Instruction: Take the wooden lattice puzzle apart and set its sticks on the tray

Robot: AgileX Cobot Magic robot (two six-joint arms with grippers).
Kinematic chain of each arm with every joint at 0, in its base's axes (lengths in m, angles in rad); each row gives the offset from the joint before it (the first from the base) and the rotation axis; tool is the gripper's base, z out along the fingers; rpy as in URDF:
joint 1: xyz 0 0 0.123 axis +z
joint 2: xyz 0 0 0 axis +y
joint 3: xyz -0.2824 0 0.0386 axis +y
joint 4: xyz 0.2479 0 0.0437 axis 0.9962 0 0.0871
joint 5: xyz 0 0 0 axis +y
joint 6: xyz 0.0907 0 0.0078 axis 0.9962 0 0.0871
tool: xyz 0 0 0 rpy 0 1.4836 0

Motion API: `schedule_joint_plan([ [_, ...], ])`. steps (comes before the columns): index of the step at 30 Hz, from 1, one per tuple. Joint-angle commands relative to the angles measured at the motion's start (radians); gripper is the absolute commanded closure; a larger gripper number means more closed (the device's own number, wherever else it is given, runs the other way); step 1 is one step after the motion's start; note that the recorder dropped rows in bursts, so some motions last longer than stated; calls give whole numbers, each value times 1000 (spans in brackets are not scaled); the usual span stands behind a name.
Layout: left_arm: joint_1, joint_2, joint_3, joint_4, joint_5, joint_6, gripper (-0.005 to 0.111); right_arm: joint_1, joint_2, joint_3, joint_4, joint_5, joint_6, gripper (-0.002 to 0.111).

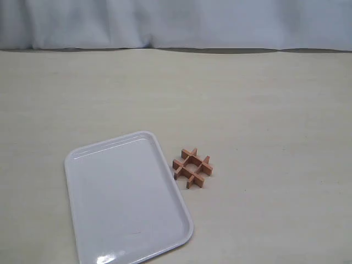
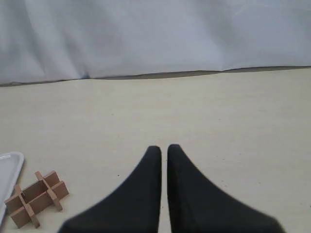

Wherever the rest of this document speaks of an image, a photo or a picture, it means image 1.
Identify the wooden notched piece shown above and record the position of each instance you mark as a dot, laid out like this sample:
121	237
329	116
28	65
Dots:
183	171
183	160
204	166
191	181

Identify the white plastic tray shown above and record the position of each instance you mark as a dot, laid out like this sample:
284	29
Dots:
125	204

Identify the white backdrop cloth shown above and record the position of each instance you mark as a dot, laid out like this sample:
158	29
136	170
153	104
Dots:
277	25

